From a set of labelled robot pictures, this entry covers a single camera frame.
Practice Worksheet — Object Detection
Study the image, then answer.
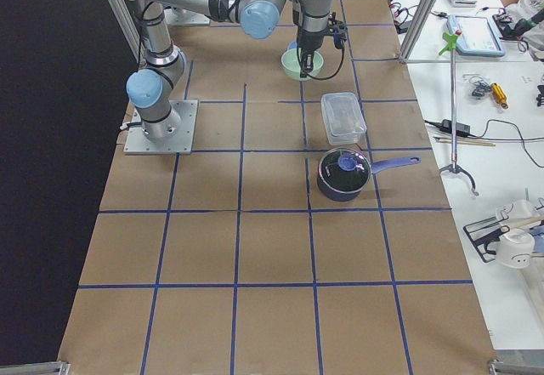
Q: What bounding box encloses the blue teach pendant tablet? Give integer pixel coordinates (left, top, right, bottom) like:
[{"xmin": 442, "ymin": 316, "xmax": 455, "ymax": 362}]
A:
[{"xmin": 446, "ymin": 14, "xmax": 505, "ymax": 57}]

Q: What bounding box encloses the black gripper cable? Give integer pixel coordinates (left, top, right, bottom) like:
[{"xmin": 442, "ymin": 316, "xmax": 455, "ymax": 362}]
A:
[{"xmin": 308, "ymin": 11, "xmax": 349, "ymax": 82}]

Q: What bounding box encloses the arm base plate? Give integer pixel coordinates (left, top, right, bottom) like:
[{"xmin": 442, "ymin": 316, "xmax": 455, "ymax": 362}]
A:
[
  {"xmin": 164, "ymin": 7, "xmax": 210, "ymax": 26},
  {"xmin": 124, "ymin": 99, "xmax": 198, "ymax": 155}
]

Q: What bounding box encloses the white smiley mug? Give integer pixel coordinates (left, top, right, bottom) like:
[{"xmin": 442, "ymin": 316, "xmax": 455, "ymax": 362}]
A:
[{"xmin": 496, "ymin": 228, "xmax": 535, "ymax": 269}]

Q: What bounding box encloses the black power adapter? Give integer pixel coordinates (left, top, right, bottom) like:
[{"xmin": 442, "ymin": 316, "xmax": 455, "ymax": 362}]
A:
[{"xmin": 424, "ymin": 118, "xmax": 472, "ymax": 136}]

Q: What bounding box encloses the green plastic clamp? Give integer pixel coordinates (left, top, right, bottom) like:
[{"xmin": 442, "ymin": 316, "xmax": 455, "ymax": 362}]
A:
[{"xmin": 439, "ymin": 30, "xmax": 462, "ymax": 55}]

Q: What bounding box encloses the clear plastic lidded container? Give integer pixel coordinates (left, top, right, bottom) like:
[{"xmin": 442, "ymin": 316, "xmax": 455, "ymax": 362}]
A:
[{"xmin": 320, "ymin": 92, "xmax": 366, "ymax": 145}]

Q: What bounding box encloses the green bowl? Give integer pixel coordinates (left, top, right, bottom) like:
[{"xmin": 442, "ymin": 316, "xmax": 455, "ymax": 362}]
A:
[{"xmin": 280, "ymin": 48, "xmax": 325, "ymax": 82}]

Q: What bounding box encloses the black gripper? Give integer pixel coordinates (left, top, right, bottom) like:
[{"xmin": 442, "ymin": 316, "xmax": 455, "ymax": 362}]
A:
[{"xmin": 297, "ymin": 28, "xmax": 327, "ymax": 78}]

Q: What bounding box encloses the aluminium frame post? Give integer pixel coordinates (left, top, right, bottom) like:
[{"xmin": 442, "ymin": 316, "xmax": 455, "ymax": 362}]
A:
[{"xmin": 399, "ymin": 0, "xmax": 436, "ymax": 64}]

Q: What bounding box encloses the dark blue saucepan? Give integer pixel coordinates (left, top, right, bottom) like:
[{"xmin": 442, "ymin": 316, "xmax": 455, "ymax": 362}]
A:
[{"xmin": 316, "ymin": 147, "xmax": 422, "ymax": 202}]

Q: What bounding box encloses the yellow screwdriver tool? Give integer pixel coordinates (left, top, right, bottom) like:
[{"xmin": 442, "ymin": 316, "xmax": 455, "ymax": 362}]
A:
[{"xmin": 490, "ymin": 82, "xmax": 508, "ymax": 110}]

